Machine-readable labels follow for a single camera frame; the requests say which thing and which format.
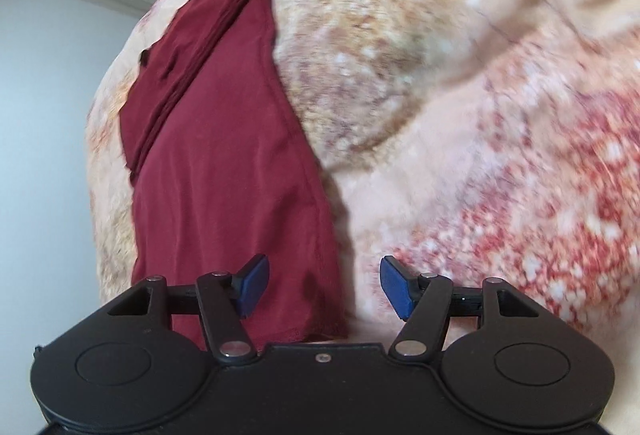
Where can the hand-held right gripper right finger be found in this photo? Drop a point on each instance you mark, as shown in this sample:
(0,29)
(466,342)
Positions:
(397,287)

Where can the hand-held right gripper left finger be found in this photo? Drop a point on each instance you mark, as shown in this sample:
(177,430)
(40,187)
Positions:
(252,285)

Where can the floral quilted blanket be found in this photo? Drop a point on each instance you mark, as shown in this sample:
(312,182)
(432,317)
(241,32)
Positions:
(450,115)

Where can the maroon long-sleeve sweater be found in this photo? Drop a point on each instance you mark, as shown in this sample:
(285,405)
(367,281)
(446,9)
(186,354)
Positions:
(220,155)

